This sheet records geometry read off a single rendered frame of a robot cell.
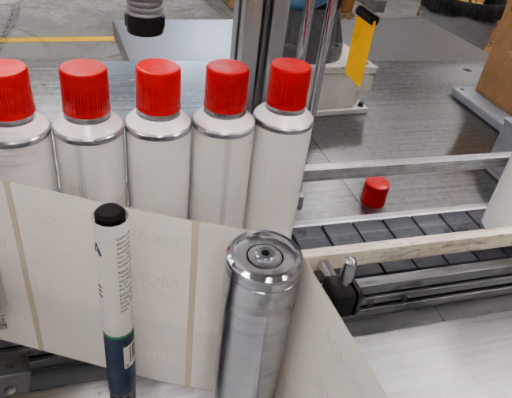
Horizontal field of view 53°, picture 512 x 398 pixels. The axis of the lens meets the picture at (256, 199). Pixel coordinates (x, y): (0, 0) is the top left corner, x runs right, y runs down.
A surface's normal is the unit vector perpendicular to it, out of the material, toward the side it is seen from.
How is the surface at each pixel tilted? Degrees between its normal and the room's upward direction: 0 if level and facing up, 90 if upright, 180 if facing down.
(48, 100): 0
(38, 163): 90
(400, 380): 0
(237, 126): 42
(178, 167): 90
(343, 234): 0
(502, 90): 90
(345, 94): 90
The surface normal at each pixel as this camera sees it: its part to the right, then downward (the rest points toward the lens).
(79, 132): 0.05, -0.22
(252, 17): 0.28, 0.58
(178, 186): 0.67, 0.49
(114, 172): 0.84, 0.39
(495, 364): 0.11, -0.80
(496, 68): -0.95, 0.08
